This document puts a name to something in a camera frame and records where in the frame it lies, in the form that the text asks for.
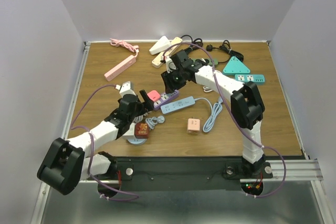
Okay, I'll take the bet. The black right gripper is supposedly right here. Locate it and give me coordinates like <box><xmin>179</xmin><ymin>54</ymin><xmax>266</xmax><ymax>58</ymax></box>
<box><xmin>161</xmin><ymin>66</ymin><xmax>186</xmax><ymax>94</ymax></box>

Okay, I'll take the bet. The dark red cube socket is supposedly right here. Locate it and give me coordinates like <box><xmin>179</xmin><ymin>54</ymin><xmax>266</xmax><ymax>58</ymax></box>
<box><xmin>134</xmin><ymin>122</ymin><xmax>150</xmax><ymax>139</ymax></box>

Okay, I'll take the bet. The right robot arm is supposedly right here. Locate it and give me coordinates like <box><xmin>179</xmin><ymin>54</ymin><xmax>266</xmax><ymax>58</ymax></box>
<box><xmin>161</xmin><ymin>50</ymin><xmax>266</xmax><ymax>177</ymax></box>

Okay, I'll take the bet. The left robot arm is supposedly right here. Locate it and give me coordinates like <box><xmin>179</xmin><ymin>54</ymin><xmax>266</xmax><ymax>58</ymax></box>
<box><xmin>37</xmin><ymin>90</ymin><xmax>154</xmax><ymax>195</ymax></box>

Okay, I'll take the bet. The pink plug adapter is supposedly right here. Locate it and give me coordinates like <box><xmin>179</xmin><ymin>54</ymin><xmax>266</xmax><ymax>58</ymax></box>
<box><xmin>147</xmin><ymin>90</ymin><xmax>161</xmax><ymax>102</ymax></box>

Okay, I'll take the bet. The purple power strip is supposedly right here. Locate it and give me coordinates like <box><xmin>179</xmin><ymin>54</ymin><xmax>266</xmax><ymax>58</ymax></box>
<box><xmin>153</xmin><ymin>90</ymin><xmax>180</xmax><ymax>111</ymax></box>

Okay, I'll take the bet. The beige power strip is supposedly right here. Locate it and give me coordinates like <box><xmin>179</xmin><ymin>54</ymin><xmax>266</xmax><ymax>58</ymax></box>
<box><xmin>152</xmin><ymin>37</ymin><xmax>182</xmax><ymax>68</ymax></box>

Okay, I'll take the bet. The light blue power strip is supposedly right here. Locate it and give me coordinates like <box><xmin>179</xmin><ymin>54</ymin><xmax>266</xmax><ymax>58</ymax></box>
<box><xmin>161</xmin><ymin>96</ymin><xmax>195</xmax><ymax>114</ymax></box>

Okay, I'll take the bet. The white triangular socket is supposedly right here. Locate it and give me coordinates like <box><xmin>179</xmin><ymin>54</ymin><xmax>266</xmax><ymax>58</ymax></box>
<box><xmin>149</xmin><ymin>36</ymin><xmax>171</xmax><ymax>55</ymax></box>

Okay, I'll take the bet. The round blue socket base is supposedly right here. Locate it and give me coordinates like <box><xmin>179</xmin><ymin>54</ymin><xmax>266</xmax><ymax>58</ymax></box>
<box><xmin>127</xmin><ymin>138</ymin><xmax>147</xmax><ymax>146</ymax></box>

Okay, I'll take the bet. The green power strip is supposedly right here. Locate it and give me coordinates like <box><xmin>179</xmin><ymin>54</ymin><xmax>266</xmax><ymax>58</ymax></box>
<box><xmin>192</xmin><ymin>58</ymin><xmax>218</xmax><ymax>68</ymax></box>

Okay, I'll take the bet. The pink power strip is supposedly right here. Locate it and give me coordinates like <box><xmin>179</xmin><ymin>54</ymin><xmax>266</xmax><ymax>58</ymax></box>
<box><xmin>104</xmin><ymin>56</ymin><xmax>137</xmax><ymax>81</ymax></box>

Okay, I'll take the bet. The pink cube socket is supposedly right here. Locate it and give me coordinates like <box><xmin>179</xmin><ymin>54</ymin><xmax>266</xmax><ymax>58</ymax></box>
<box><xmin>187</xmin><ymin>118</ymin><xmax>201</xmax><ymax>134</ymax></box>

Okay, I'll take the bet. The teal triangular socket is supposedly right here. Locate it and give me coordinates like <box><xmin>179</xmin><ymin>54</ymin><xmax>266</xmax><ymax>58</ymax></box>
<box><xmin>222</xmin><ymin>57</ymin><xmax>250</xmax><ymax>76</ymax></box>

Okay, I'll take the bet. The teal rectangular power strip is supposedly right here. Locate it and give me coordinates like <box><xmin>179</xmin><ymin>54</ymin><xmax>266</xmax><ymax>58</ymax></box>
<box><xmin>235</xmin><ymin>74</ymin><xmax>266</xmax><ymax>85</ymax></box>

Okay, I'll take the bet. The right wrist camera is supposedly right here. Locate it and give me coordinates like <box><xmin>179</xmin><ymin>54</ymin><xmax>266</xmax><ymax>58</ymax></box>
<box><xmin>165</xmin><ymin>56</ymin><xmax>176</xmax><ymax>73</ymax></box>

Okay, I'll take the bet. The grey-blue plug with cable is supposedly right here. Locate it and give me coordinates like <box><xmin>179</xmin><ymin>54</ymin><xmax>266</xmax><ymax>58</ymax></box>
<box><xmin>145</xmin><ymin>115</ymin><xmax>165</xmax><ymax>130</ymax></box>

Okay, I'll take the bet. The black cable with europlug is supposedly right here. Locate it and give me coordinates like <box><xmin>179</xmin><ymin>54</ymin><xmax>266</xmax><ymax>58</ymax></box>
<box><xmin>180</xmin><ymin>34</ymin><xmax>204</xmax><ymax>54</ymax></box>

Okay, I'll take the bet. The light blue strip cable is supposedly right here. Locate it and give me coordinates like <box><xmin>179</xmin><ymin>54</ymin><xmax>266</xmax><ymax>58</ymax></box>
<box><xmin>194</xmin><ymin>95</ymin><xmax>225</xmax><ymax>133</ymax></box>

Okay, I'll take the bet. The black cable with plug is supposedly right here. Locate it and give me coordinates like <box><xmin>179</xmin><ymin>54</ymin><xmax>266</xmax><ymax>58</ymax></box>
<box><xmin>206</xmin><ymin>39</ymin><xmax>245</xmax><ymax>63</ymax></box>

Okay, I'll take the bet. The pink strip cable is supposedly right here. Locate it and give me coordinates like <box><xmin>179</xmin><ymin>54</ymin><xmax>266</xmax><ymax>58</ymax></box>
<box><xmin>109</xmin><ymin>38</ymin><xmax>140</xmax><ymax>58</ymax></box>

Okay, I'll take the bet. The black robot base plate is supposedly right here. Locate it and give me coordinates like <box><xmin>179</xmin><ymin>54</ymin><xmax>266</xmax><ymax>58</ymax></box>
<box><xmin>86</xmin><ymin>156</ymin><xmax>274</xmax><ymax>192</ymax></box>

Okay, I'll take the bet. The aluminium frame rail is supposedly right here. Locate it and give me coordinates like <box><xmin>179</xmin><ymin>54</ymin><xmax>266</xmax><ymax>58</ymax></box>
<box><xmin>41</xmin><ymin>41</ymin><xmax>91</xmax><ymax>183</ymax></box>

